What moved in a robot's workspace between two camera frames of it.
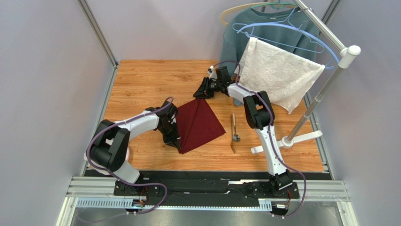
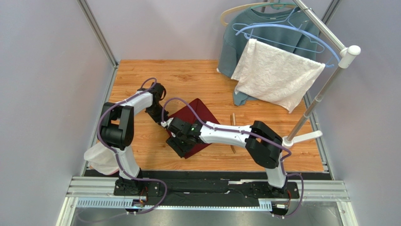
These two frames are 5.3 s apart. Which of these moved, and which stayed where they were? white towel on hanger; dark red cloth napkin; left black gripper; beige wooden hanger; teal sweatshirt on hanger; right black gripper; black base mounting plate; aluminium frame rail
Moved: right black gripper; dark red cloth napkin; left black gripper
Stayed: white towel on hanger; beige wooden hanger; aluminium frame rail; black base mounting plate; teal sweatshirt on hanger
